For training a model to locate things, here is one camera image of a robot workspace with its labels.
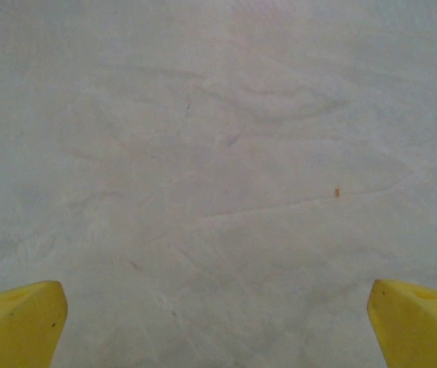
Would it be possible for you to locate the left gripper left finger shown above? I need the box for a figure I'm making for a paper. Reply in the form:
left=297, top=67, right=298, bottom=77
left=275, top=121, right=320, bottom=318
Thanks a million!
left=0, top=280, right=69, bottom=368

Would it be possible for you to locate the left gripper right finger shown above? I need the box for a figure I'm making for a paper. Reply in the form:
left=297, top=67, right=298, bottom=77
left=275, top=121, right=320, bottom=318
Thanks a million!
left=367, top=278, right=437, bottom=368

